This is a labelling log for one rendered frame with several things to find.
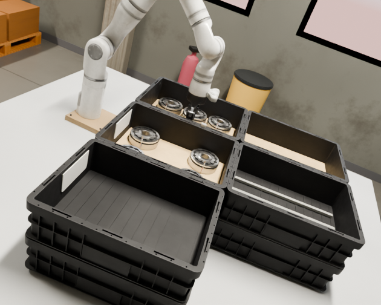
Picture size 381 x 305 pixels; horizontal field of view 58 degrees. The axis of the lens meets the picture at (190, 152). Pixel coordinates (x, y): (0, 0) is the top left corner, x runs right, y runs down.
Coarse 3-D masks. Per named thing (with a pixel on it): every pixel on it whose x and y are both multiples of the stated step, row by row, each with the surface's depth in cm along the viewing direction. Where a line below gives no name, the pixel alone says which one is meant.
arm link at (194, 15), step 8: (184, 0) 112; (192, 0) 111; (200, 0) 112; (184, 8) 113; (192, 8) 112; (200, 8) 112; (192, 16) 113; (200, 16) 112; (208, 16) 114; (192, 24) 114
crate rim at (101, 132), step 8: (136, 104) 121; (144, 104) 121; (120, 112) 112; (160, 112) 120; (112, 120) 107; (184, 120) 120; (104, 128) 102; (200, 128) 119; (96, 136) 97; (224, 136) 119; (112, 144) 96; (136, 152) 96; (232, 152) 111; (152, 160) 96; (232, 160) 107; (176, 168) 96; (192, 176) 95; (224, 176) 99; (216, 184) 95; (224, 184) 96
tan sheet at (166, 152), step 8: (128, 136) 120; (120, 144) 115; (128, 144) 116; (160, 144) 122; (168, 144) 124; (144, 152) 115; (152, 152) 116; (160, 152) 118; (168, 152) 119; (176, 152) 120; (184, 152) 122; (160, 160) 114; (168, 160) 115; (176, 160) 117; (184, 160) 118; (208, 176) 114; (216, 176) 116
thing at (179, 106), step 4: (160, 100) 143; (164, 100) 144; (176, 100) 148; (160, 104) 141; (164, 104) 142; (180, 104) 146; (168, 108) 140; (172, 108) 140; (176, 108) 141; (180, 108) 142
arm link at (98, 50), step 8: (96, 40) 126; (104, 40) 128; (88, 48) 128; (96, 48) 127; (104, 48) 127; (112, 48) 132; (88, 56) 129; (96, 56) 128; (104, 56) 128; (88, 64) 131; (96, 64) 130; (104, 64) 130; (88, 72) 132; (96, 72) 132; (104, 72) 132; (96, 80) 134; (104, 80) 136
